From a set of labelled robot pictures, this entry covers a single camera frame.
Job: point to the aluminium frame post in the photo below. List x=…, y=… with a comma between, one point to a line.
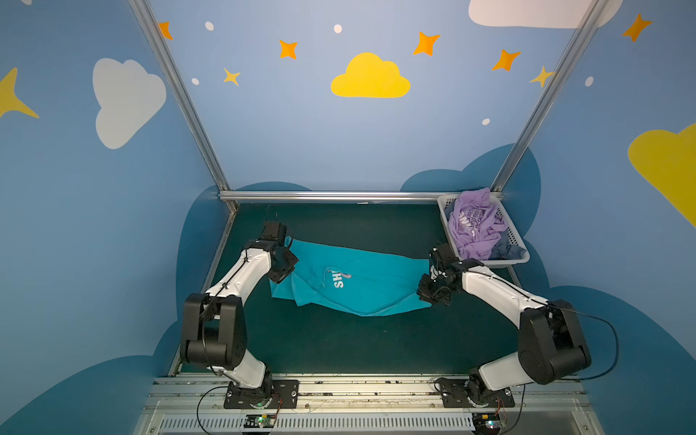
x=576, y=47
x=146, y=18

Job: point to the rear horizontal aluminium frame bar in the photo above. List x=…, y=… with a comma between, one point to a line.
x=332, y=196

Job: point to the teal printed t-shirt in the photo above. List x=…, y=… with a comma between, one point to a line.
x=353, y=281

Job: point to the left green circuit board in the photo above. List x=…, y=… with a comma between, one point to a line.
x=260, y=421

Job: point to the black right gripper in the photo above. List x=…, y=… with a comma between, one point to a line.
x=432, y=287

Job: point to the purple t-shirt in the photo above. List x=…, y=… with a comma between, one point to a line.
x=475, y=225

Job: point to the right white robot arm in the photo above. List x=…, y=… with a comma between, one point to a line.
x=551, y=341

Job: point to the green circuit board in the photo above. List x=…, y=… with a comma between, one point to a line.
x=260, y=421
x=486, y=424

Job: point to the right aluminium frame post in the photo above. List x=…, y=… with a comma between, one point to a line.
x=576, y=47

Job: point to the left aluminium frame post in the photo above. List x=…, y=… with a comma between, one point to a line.
x=146, y=18

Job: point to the white plastic laundry basket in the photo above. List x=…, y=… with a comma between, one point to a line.
x=445, y=205

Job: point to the dark blue t-shirt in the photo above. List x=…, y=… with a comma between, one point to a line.
x=505, y=250

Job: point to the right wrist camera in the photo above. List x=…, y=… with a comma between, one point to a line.
x=442, y=257

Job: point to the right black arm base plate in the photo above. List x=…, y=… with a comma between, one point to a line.
x=462, y=392

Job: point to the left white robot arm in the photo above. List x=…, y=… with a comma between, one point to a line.
x=214, y=332

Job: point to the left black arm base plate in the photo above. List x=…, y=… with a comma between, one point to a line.
x=271, y=394

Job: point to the right green circuit board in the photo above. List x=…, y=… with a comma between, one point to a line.
x=486, y=424

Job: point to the front aluminium rail base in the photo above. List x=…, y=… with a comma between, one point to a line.
x=192, y=403

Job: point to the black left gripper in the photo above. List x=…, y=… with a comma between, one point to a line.
x=284, y=266

